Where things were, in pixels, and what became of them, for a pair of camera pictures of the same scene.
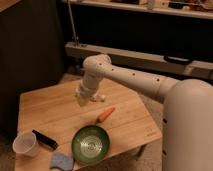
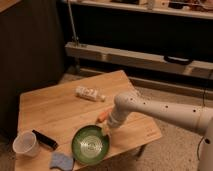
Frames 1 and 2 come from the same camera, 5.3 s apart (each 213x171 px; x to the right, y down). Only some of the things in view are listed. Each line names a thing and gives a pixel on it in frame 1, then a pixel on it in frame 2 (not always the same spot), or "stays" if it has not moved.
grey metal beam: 140,59 stays
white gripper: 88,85 -> 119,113
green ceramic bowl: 90,144 stays
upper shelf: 189,8 stays
